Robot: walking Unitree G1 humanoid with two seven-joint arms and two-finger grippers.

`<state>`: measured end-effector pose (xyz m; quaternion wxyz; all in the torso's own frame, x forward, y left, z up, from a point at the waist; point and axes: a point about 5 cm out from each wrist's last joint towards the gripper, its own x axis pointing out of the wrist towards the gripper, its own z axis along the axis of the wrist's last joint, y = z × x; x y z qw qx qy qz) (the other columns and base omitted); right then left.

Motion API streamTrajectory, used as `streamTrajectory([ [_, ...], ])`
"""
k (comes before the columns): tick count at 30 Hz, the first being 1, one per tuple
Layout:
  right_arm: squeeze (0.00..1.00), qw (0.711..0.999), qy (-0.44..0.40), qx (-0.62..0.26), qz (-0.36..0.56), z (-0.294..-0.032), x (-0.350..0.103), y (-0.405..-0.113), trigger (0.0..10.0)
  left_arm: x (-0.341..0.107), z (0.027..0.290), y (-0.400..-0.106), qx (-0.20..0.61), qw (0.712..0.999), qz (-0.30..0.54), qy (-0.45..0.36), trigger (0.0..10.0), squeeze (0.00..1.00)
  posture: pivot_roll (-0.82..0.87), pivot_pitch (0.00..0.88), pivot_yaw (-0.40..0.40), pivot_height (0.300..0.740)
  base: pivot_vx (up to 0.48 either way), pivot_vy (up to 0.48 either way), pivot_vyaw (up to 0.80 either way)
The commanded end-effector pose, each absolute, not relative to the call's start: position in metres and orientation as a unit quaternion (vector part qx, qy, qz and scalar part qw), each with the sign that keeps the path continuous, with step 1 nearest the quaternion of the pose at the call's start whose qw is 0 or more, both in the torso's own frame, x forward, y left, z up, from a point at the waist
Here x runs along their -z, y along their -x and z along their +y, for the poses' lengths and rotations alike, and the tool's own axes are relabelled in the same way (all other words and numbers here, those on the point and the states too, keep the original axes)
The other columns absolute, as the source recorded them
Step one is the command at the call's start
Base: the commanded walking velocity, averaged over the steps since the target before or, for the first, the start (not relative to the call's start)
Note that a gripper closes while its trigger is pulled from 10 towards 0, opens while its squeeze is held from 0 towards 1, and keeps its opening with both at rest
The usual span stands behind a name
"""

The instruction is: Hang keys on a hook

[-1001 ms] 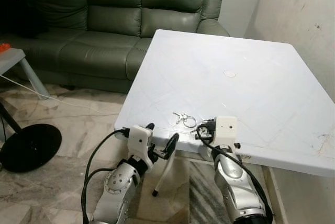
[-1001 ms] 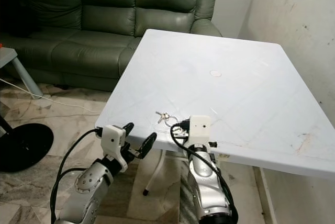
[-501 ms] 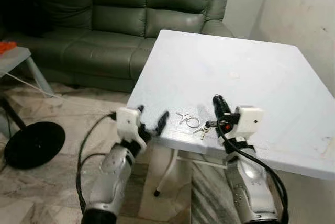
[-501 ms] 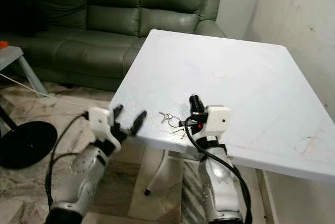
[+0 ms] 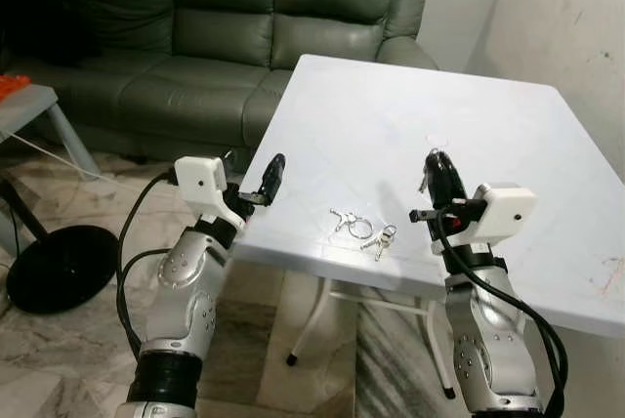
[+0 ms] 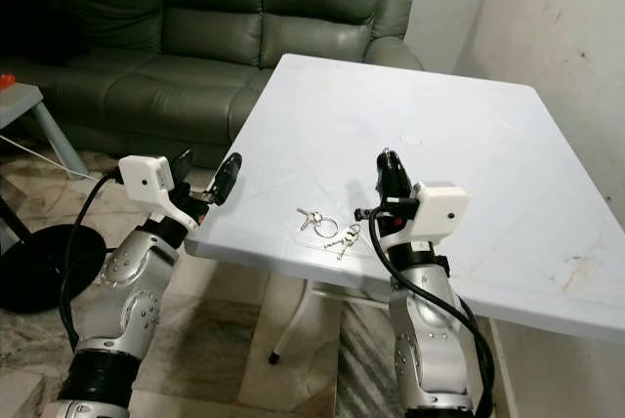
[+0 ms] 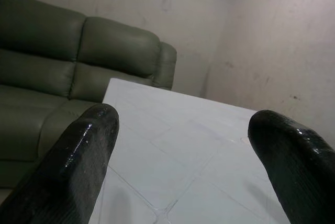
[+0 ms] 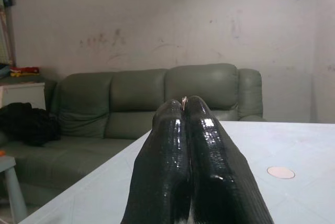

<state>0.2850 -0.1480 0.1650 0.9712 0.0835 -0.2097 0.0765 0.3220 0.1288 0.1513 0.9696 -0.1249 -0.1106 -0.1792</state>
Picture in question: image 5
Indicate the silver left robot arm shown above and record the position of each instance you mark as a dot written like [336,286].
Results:
[186,291]

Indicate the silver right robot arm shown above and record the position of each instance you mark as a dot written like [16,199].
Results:
[493,340]

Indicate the white plastic folding table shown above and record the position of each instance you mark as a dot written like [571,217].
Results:
[430,125]

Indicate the silver key bunch with rings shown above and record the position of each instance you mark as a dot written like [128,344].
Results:
[384,238]

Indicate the green leather sofa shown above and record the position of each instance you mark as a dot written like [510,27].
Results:
[215,37]

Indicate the black round stand base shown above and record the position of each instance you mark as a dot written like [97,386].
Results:
[63,270]

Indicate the grey side table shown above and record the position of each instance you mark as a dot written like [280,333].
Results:
[24,110]

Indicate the black bag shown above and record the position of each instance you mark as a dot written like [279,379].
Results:
[44,32]

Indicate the orange object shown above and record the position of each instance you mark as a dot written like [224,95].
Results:
[15,88]

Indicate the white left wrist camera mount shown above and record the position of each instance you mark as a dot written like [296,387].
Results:
[200,182]

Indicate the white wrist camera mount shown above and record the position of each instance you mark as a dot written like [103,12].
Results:
[200,182]
[508,211]

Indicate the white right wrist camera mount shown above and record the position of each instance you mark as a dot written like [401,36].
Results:
[508,211]

